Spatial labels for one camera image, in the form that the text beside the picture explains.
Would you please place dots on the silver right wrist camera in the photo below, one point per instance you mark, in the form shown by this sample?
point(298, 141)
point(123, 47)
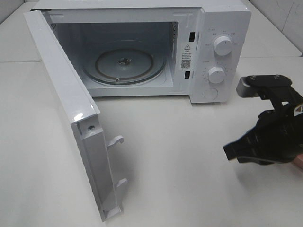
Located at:
point(244, 90)

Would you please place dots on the upper white microwave knob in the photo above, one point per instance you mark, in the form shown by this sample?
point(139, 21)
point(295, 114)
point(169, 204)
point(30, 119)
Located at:
point(223, 45)

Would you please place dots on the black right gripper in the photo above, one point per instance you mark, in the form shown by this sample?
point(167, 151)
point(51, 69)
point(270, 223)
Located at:
point(278, 134)

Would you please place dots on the glass microwave turntable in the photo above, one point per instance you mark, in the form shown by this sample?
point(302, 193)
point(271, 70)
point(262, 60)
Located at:
point(124, 62)

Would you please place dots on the white microwave oven body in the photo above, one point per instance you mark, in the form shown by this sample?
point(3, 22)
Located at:
point(79, 25)

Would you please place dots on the white warning label sticker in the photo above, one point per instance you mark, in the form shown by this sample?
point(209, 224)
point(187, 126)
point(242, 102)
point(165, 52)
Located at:
point(187, 53)

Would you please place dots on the white microwave knob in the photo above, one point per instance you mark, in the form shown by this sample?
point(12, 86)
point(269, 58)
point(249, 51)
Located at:
point(216, 75)
point(223, 45)

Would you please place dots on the pink round plate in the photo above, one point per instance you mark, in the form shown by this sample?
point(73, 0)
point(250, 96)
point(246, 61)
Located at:
point(298, 161)

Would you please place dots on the round white door release button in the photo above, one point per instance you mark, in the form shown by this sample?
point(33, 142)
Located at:
point(210, 94)

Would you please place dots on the white microwave door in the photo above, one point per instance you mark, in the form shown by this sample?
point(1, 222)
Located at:
point(82, 114)

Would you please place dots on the lower white microwave knob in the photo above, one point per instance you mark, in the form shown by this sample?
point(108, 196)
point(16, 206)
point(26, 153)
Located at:
point(216, 75)

